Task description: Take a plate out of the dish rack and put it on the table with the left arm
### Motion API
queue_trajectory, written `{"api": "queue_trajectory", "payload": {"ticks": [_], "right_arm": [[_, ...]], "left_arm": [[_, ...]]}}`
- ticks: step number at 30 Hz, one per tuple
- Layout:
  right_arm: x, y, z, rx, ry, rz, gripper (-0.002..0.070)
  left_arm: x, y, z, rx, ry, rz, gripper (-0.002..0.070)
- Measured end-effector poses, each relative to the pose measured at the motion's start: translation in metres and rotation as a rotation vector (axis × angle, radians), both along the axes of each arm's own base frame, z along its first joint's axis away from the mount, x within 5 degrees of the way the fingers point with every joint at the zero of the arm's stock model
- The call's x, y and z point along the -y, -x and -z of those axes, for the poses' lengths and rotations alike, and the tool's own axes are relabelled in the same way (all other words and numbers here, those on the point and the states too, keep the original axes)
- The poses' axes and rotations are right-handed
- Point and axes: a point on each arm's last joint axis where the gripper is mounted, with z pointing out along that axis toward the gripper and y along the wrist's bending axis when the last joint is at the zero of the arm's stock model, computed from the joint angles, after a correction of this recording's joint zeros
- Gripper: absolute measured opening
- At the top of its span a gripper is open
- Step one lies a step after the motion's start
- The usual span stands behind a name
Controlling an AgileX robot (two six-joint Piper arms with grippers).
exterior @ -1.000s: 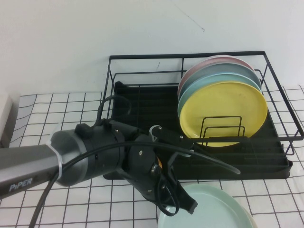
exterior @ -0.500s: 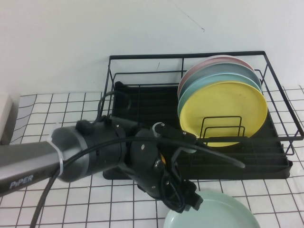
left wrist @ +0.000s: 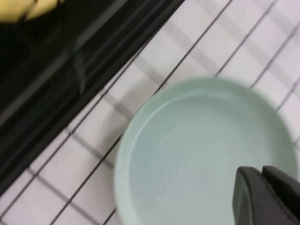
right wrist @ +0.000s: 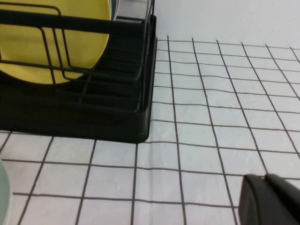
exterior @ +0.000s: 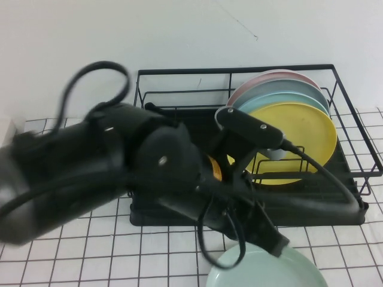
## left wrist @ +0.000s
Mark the mint green plate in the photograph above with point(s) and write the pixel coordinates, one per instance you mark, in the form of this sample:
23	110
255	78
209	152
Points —
187	145

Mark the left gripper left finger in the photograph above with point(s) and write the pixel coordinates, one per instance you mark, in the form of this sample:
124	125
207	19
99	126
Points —
253	201

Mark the black plastic drip tray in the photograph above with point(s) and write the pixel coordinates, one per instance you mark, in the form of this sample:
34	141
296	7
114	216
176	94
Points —
47	98

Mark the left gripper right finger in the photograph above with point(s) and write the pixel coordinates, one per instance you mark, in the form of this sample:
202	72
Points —
284	185

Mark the white grid tablecloth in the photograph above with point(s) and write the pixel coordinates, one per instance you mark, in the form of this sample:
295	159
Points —
211	42

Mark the yellow plate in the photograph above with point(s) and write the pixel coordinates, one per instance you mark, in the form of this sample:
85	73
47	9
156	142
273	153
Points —
28	9

